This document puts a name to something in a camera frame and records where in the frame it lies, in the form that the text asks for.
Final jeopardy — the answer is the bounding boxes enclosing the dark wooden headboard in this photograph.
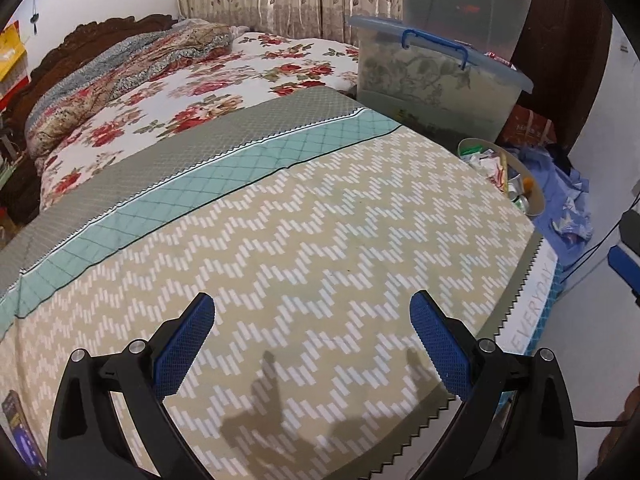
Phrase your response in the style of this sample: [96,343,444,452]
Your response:
[1,14,176,226]

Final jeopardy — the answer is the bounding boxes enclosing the stacked clear teal-rimmed bin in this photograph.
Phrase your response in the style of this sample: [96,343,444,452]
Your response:
[399,0,542,61]

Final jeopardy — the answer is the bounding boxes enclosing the black cable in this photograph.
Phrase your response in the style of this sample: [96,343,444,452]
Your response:
[556,194,640,286]

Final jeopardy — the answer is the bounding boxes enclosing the round trash bin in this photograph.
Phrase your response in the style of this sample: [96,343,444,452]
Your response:
[457,138,546,218]

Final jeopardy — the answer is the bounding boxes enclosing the red white snack wrapper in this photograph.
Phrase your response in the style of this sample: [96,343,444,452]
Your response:
[480,155,508,192]

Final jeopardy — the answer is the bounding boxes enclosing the yellow red wall calendar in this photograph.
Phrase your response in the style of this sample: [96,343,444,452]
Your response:
[0,21,28,99]

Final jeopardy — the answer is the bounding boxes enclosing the zigzag beige bed mat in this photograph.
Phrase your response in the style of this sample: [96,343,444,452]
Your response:
[1,88,560,479]

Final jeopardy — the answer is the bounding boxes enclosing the blue patterned cloth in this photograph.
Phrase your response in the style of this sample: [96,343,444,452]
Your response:
[518,146,593,254]

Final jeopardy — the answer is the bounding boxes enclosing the clear bin with blue handle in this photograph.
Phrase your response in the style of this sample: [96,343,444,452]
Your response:
[349,15,534,142]

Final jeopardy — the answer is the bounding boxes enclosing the floral bed sheet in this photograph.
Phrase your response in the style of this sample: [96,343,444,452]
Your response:
[39,32,358,209]

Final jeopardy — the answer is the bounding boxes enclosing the patterned pillow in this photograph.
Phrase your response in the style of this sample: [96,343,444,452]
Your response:
[24,18,250,160]

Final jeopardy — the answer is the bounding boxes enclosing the dark wooden door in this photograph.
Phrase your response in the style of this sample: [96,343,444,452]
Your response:
[512,0,612,153]

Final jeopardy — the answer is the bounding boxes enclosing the red cardboard box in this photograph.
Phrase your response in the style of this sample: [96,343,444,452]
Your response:
[498,105,556,146]

